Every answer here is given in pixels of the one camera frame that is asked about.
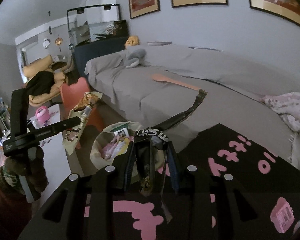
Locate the brown snack bag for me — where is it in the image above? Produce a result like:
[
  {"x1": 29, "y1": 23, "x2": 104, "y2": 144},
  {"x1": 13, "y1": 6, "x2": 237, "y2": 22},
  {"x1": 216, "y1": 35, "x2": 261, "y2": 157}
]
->
[{"x1": 63, "y1": 92, "x2": 105, "y2": 155}]

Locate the left hand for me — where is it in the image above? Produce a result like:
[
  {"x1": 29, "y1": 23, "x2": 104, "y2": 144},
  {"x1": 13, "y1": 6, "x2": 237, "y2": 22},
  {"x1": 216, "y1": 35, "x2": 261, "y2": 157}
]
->
[{"x1": 0, "y1": 146, "x2": 48, "y2": 203}]

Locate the pink toy on table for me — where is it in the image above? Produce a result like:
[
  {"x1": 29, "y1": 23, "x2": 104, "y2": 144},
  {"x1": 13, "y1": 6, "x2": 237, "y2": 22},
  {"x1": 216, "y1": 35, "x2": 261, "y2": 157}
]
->
[{"x1": 36, "y1": 106, "x2": 50, "y2": 124}]

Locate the white low table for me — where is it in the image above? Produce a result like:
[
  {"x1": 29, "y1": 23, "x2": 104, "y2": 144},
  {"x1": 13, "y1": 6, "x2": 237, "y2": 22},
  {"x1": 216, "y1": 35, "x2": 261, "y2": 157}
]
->
[{"x1": 27, "y1": 103, "x2": 73, "y2": 205}]

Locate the black clothing on cushions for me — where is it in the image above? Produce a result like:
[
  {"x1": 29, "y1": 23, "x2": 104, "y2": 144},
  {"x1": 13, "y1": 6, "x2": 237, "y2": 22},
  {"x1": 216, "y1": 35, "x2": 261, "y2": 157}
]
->
[{"x1": 26, "y1": 71, "x2": 55, "y2": 96}]

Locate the orange plastic child chair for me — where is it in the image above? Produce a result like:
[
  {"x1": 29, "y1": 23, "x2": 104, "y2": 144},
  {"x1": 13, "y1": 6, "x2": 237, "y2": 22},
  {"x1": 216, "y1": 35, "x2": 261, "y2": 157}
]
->
[{"x1": 61, "y1": 77, "x2": 92, "y2": 148}]

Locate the pink plastic basket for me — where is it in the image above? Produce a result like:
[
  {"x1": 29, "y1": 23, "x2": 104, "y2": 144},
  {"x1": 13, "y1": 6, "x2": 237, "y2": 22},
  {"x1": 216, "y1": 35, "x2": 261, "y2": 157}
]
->
[{"x1": 270, "y1": 197, "x2": 295, "y2": 233}]

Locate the yellow cushion pile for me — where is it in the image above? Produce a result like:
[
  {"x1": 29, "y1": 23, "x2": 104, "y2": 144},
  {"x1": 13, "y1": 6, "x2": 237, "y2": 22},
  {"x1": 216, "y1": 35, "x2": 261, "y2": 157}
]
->
[{"x1": 23, "y1": 55, "x2": 74, "y2": 107}]

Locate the dark blue tank cabinet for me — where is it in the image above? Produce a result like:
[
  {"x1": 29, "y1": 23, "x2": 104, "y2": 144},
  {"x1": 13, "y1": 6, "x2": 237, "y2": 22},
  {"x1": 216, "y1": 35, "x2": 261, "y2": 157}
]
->
[{"x1": 72, "y1": 36, "x2": 128, "y2": 77}]

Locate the pink floral blanket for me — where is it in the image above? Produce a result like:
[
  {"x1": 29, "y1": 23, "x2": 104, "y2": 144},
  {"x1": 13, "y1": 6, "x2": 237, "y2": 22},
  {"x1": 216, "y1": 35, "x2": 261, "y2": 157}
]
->
[{"x1": 260, "y1": 92, "x2": 300, "y2": 132}]

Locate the glass fish tank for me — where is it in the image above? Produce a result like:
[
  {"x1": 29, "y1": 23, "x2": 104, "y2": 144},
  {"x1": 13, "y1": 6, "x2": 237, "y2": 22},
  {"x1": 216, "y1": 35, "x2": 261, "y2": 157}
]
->
[{"x1": 66, "y1": 3, "x2": 129, "y2": 49}]

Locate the grey plush toy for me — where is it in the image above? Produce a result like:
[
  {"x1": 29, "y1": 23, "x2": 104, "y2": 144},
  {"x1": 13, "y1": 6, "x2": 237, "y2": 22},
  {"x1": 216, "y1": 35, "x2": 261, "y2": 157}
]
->
[{"x1": 124, "y1": 49, "x2": 146, "y2": 68}]

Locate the grey covered sofa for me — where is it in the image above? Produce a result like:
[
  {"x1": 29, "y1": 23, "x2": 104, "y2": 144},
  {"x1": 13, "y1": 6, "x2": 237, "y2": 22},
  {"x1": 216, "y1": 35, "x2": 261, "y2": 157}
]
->
[{"x1": 84, "y1": 45, "x2": 300, "y2": 159}]

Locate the orange long shoehorn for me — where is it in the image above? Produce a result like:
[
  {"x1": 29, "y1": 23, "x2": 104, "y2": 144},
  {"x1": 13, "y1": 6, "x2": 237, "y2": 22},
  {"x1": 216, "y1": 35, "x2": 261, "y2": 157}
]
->
[{"x1": 152, "y1": 74, "x2": 200, "y2": 91}]

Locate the yellow plush toy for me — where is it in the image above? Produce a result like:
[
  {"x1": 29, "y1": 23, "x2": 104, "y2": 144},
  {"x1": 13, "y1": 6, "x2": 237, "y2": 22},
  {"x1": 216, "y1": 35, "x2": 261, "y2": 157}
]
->
[{"x1": 125, "y1": 35, "x2": 140, "y2": 49}]

